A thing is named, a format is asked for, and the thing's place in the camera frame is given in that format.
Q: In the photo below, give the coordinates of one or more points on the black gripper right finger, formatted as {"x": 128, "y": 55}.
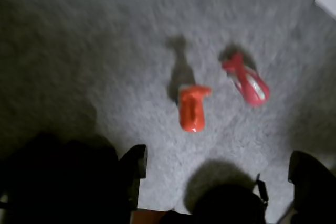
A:
{"x": 315, "y": 187}

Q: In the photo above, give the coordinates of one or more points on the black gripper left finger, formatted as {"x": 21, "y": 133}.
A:
{"x": 131, "y": 176}

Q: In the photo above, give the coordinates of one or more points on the orange shrimp sushi fish toy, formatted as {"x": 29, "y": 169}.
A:
{"x": 191, "y": 111}

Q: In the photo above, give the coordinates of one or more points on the red tuna sushi fish toy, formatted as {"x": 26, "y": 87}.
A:
{"x": 249, "y": 85}

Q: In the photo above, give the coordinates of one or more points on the grey carpet tile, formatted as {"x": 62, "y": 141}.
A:
{"x": 105, "y": 51}

